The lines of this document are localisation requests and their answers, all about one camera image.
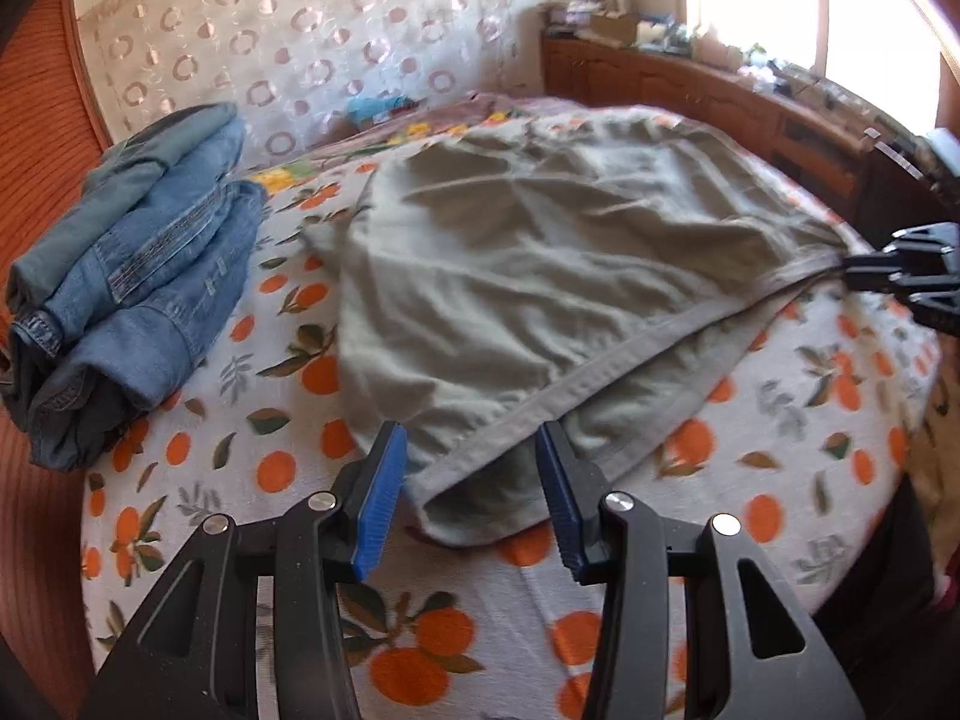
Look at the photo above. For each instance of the window with wooden frame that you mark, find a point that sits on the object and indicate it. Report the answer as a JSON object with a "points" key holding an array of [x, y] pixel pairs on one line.
{"points": [[884, 51]]}

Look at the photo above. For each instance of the cardboard box on cabinet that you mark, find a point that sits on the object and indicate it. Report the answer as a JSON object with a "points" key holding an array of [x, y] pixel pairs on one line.
{"points": [[614, 27]]}

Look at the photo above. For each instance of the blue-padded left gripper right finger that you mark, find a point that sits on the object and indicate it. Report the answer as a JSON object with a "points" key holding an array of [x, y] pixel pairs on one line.
{"points": [[752, 651]]}

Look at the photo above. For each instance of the bottom folded blue jeans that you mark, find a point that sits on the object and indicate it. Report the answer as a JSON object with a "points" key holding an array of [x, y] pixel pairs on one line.
{"points": [[76, 406]]}

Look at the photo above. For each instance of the teal item on box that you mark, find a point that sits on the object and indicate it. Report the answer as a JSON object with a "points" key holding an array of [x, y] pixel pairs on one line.
{"points": [[364, 111]]}

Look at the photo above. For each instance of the middle folded blue jeans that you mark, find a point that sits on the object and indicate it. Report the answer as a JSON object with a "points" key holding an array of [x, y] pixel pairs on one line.
{"points": [[182, 251]]}

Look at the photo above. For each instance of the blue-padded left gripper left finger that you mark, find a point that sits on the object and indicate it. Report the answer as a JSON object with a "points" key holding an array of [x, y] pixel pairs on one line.
{"points": [[190, 649]]}

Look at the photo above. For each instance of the grey-green pants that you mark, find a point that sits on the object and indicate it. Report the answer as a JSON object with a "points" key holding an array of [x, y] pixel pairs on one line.
{"points": [[603, 269]]}

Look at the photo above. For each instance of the stack of papers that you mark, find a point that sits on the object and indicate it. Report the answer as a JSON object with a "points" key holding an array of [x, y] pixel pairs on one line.
{"points": [[569, 14]]}

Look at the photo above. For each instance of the folded blue jeans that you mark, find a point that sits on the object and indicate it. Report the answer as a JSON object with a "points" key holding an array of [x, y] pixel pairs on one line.
{"points": [[76, 406], [182, 251], [125, 173]]}

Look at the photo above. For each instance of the orange fruit print bedsheet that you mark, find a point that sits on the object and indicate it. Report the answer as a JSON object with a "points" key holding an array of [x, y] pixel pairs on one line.
{"points": [[804, 438]]}

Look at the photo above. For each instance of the top folded blue jeans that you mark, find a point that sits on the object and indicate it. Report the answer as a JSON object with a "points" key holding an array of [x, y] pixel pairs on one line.
{"points": [[125, 173]]}

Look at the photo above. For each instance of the floral pink blanket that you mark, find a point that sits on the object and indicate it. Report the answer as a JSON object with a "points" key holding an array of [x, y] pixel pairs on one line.
{"points": [[446, 120]]}

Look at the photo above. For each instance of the circle pattern sheer curtain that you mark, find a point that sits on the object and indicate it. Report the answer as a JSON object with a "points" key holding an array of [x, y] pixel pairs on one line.
{"points": [[295, 67]]}

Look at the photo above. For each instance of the wooden low cabinet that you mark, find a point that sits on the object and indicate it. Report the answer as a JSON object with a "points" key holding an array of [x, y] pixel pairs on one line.
{"points": [[860, 175]]}

